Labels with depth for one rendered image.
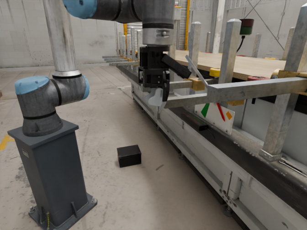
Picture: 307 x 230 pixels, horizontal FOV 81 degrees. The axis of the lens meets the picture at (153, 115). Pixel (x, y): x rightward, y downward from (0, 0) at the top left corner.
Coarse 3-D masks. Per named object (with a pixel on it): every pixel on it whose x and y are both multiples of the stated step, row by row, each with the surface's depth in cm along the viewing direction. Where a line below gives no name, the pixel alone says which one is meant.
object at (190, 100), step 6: (180, 96) 64; (186, 96) 64; (192, 96) 64; (198, 96) 64; (204, 96) 64; (168, 102) 60; (174, 102) 61; (180, 102) 62; (186, 102) 63; (192, 102) 64; (198, 102) 64; (204, 102) 65; (210, 102) 66
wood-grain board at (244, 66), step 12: (180, 60) 139; (204, 60) 139; (216, 60) 139; (240, 60) 139; (252, 60) 139; (264, 60) 139; (276, 60) 139; (240, 72) 87; (252, 72) 87; (264, 72) 87
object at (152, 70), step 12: (144, 48) 51; (156, 48) 51; (168, 48) 52; (144, 60) 54; (156, 60) 54; (144, 72) 52; (156, 72) 53; (168, 72) 54; (144, 84) 53; (156, 84) 54
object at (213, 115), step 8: (200, 104) 86; (216, 104) 75; (200, 112) 87; (208, 112) 81; (216, 112) 76; (224, 112) 71; (232, 112) 67; (208, 120) 82; (216, 120) 76; (232, 120) 68; (224, 128) 72
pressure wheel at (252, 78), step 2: (250, 76) 74; (252, 76) 74; (254, 76) 74; (256, 76) 74; (258, 76) 71; (260, 76) 71; (262, 76) 74; (248, 78) 72; (250, 78) 71; (252, 78) 70; (254, 78) 70; (256, 78) 70; (258, 78) 70; (260, 78) 70; (262, 78) 70; (264, 78) 70; (266, 78) 70; (268, 78) 70; (248, 80) 72; (250, 80) 71; (252, 80) 70; (254, 80) 70; (254, 98) 75; (252, 100) 76; (254, 100) 75; (252, 102) 76; (254, 102) 75
